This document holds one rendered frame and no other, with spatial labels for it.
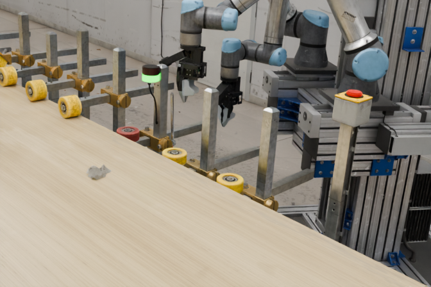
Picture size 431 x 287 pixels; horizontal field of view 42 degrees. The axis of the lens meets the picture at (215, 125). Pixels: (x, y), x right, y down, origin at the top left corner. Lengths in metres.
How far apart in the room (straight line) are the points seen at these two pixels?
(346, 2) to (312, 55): 0.66
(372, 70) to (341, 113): 0.48
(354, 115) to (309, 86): 1.11
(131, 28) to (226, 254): 5.70
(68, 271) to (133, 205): 0.32
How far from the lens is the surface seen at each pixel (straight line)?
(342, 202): 1.58
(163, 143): 2.03
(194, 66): 1.96
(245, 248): 1.36
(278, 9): 2.24
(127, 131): 2.01
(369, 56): 1.91
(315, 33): 2.51
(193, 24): 1.94
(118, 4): 7.08
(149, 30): 6.60
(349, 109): 1.46
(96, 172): 1.68
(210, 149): 1.87
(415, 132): 2.13
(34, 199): 1.58
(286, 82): 2.50
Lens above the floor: 1.62
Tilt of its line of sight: 20 degrees down
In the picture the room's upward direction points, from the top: 4 degrees clockwise
